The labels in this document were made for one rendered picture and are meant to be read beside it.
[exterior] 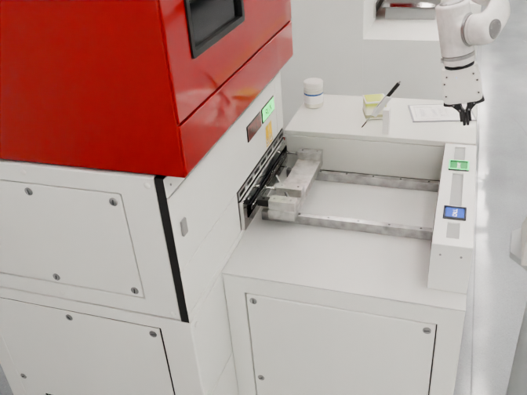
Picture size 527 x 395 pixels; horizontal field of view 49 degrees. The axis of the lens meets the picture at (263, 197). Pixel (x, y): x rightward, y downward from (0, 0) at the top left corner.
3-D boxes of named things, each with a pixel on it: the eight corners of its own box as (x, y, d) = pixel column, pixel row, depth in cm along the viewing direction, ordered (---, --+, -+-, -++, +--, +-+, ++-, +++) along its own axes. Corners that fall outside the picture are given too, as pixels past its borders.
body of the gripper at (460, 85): (437, 67, 151) (443, 107, 156) (478, 61, 147) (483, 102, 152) (439, 59, 157) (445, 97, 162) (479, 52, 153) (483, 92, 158)
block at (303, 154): (297, 159, 195) (297, 151, 194) (299, 154, 198) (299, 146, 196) (320, 161, 193) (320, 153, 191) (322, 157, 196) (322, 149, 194)
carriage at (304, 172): (268, 219, 170) (267, 210, 169) (300, 162, 199) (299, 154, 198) (294, 222, 168) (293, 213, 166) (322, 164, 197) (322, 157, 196)
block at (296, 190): (276, 195, 176) (275, 186, 174) (279, 190, 178) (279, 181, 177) (301, 197, 173) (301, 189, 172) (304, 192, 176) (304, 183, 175)
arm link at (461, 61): (438, 60, 149) (440, 71, 151) (474, 54, 146) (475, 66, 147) (440, 50, 156) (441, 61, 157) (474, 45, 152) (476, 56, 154)
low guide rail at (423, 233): (261, 219, 176) (261, 211, 174) (263, 215, 177) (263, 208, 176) (430, 240, 160) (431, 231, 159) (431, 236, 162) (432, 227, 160)
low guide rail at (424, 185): (286, 177, 197) (285, 169, 196) (288, 174, 199) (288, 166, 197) (437, 192, 182) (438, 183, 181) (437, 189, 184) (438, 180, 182)
